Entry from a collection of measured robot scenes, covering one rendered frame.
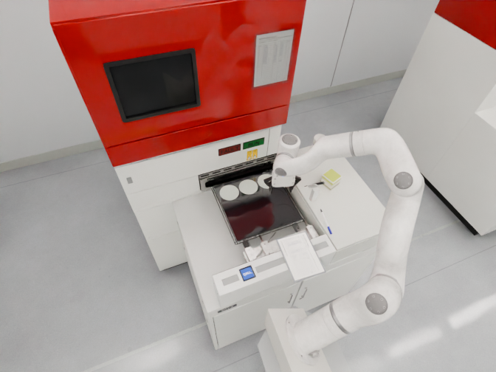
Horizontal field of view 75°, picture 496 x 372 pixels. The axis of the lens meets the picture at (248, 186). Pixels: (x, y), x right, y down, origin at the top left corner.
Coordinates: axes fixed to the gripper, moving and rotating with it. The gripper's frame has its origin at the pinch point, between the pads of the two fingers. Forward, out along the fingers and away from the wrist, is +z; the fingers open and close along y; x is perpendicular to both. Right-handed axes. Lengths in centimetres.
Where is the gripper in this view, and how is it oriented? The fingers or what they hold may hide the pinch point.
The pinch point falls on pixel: (280, 189)
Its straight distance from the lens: 150.2
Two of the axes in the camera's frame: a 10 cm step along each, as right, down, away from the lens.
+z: -0.3, 6.2, 7.9
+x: -1.0, -7.8, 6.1
